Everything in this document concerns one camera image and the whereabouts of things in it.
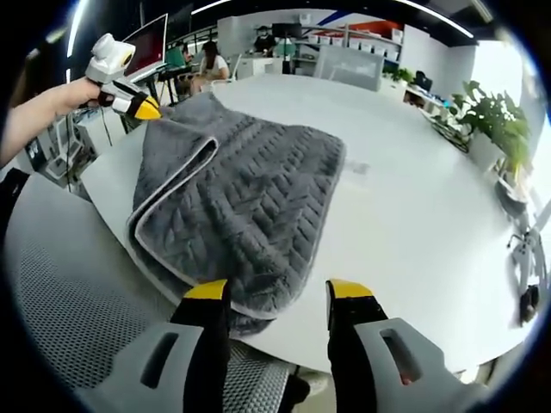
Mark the dark grey textured towel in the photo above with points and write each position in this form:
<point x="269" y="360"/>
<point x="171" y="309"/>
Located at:
<point x="249" y="185"/>

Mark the person's left hand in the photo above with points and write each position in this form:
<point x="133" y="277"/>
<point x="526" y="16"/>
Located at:
<point x="79" y="96"/>

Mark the black laptop stand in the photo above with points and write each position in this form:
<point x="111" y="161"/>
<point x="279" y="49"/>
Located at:
<point x="170" y="86"/>

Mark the white laptop with red screen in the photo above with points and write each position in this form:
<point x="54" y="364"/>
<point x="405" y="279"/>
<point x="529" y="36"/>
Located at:
<point x="148" y="47"/>

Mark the white mesh office chair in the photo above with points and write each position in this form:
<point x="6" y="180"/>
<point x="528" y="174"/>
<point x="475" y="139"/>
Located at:
<point x="64" y="279"/>

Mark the black monitor on stand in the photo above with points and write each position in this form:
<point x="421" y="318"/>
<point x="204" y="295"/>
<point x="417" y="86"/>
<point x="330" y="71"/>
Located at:
<point x="286" y="30"/>

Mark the small black object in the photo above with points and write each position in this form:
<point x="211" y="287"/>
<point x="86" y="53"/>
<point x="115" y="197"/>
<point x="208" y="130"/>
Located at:
<point x="529" y="303"/>

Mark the small white device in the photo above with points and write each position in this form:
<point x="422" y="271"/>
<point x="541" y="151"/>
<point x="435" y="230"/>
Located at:
<point x="527" y="254"/>

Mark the dark grey pouch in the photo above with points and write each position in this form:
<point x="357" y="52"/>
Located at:
<point x="510" y="191"/>

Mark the grey desk partition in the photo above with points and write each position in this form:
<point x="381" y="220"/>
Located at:
<point x="351" y="66"/>

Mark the row of white storage boxes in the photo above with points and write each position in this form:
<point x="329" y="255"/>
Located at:
<point x="357" y="41"/>

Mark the small green plant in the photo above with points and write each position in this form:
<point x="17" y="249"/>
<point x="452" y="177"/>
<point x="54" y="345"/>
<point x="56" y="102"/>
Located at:
<point x="398" y="75"/>

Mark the potted green plant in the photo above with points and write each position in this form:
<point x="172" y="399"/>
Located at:
<point x="495" y="116"/>

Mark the black bag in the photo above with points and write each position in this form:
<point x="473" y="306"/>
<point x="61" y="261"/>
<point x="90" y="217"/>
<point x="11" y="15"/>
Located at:
<point x="423" y="81"/>

